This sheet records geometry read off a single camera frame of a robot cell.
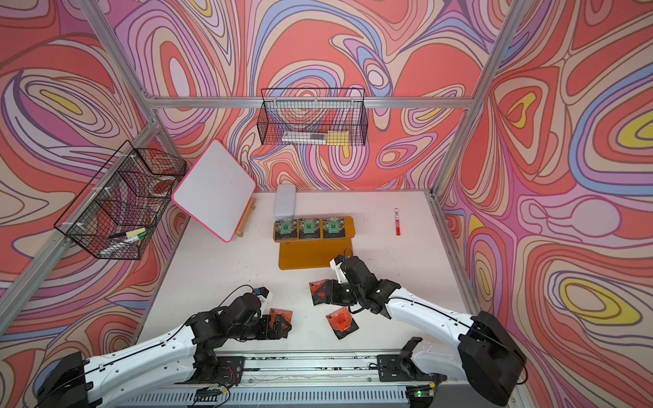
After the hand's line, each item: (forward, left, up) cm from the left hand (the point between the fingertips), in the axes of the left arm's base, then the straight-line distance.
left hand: (284, 331), depth 77 cm
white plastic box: (+56, +7, -2) cm, 57 cm away
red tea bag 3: (+4, -18, -3) cm, 19 cm away
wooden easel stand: (+51, +20, +1) cm, 55 cm away
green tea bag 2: (+31, +2, +12) cm, 33 cm away
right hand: (+7, -11, +5) cm, 14 cm away
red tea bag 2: (+7, +1, -3) cm, 7 cm away
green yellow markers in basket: (+20, +42, +24) cm, 52 cm away
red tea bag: (+16, -9, -3) cm, 19 cm away
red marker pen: (+41, -43, -2) cm, 59 cm away
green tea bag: (+32, -7, +12) cm, 34 cm away
